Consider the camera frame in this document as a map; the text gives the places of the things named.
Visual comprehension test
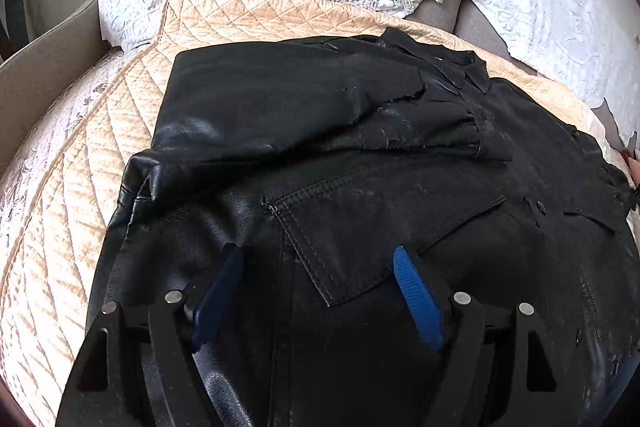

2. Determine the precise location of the person's right hand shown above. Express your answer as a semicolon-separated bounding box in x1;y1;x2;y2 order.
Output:
620;150;640;187

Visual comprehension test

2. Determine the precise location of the beige quilted bedspread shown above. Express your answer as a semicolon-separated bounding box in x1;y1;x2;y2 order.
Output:
1;0;603;426

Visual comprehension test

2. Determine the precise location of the black leather jacket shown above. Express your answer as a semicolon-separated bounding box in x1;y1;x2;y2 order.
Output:
88;29;639;426

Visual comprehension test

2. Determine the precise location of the grey upholstered headboard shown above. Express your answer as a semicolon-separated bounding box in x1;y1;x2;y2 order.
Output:
407;0;537;76

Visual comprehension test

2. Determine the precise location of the white embossed lace pillow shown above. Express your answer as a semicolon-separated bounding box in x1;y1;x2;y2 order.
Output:
473;0;639;142

